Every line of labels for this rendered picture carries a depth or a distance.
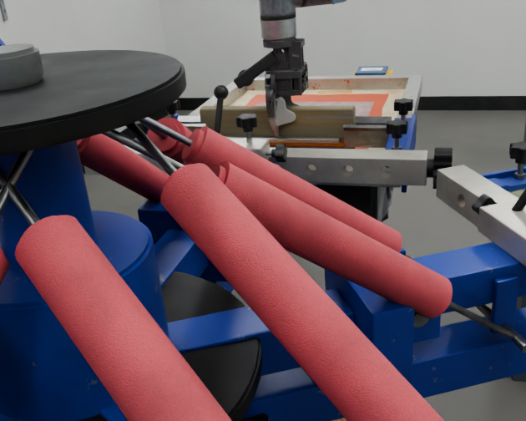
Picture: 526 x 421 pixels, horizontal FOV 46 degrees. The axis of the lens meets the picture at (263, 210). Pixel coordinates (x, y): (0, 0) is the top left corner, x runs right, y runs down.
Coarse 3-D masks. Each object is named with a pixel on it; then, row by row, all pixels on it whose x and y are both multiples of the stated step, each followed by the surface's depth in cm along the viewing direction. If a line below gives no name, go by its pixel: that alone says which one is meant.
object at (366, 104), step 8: (320, 96) 186; (328, 96) 185; (336, 96) 184; (344, 96) 184; (352, 96) 183; (360, 96) 182; (368, 96) 182; (376, 96) 181; (384, 96) 180; (320, 104) 177; (328, 104) 177; (336, 104) 176; (344, 104) 175; (352, 104) 175; (360, 104) 174; (368, 104) 174; (376, 104) 173; (360, 112) 167; (368, 112) 167; (376, 112) 166
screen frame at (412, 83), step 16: (256, 80) 198; (320, 80) 192; (336, 80) 190; (352, 80) 189; (368, 80) 188; (384, 80) 187; (400, 80) 185; (416, 80) 180; (416, 96) 165; (192, 112) 168; (416, 112) 162
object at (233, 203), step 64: (128, 128) 55; (0, 192) 46; (192, 192) 49; (256, 192) 57; (320, 192) 73; (0, 256) 43; (64, 256) 41; (256, 256) 46; (320, 256) 61; (384, 256) 63; (64, 320) 40; (128, 320) 39; (320, 320) 44; (128, 384) 38; (192, 384) 38; (320, 384) 44; (384, 384) 42
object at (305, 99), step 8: (256, 96) 192; (264, 96) 191; (296, 96) 188; (304, 96) 188; (312, 96) 187; (248, 104) 184; (256, 104) 183; (264, 104) 182; (304, 104) 179; (312, 104) 178
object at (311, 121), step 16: (208, 112) 143; (224, 112) 142; (240, 112) 141; (256, 112) 140; (304, 112) 137; (320, 112) 136; (336, 112) 135; (352, 112) 134; (224, 128) 144; (240, 128) 143; (256, 128) 141; (288, 128) 139; (304, 128) 138; (320, 128) 137; (336, 128) 136
